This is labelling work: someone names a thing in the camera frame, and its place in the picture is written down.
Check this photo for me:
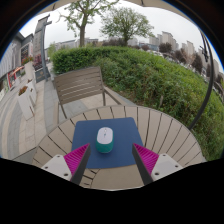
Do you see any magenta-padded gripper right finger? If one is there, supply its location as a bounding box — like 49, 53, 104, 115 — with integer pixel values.
131, 143, 184, 186

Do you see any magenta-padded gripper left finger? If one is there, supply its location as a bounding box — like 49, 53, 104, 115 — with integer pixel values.
41, 143, 92, 186

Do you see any white and teal computer mouse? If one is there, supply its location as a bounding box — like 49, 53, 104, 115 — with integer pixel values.
95, 126, 115, 154

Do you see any blue mouse pad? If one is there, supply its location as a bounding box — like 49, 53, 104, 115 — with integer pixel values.
70, 116, 145, 170

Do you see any white flower planter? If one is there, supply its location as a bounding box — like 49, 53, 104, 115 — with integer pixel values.
17, 85, 38, 121

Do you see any slatted wooden chair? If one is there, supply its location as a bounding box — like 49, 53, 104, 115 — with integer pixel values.
53, 65, 123, 125

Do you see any green hedge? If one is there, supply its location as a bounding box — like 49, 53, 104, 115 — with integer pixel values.
51, 45, 224, 162

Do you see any curved dark umbrella pole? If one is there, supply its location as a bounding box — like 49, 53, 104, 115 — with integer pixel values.
188, 29, 216, 131

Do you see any grey storefront building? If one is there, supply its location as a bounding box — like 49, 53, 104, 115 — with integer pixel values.
0, 31, 36, 101

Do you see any tall grey sign pillar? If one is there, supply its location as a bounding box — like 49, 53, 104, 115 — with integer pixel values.
32, 14, 53, 84

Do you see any high-rise building group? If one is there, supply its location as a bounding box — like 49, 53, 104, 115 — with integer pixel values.
148, 30, 221, 78

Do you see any thin-trunked leafy tree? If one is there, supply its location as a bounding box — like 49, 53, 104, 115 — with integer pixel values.
59, 0, 120, 48

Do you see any round-crowned green tree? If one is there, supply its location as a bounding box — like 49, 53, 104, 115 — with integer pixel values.
99, 6, 155, 47

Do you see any beige umbrella canopy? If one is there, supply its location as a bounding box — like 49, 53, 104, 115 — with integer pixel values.
36, 0, 191, 16

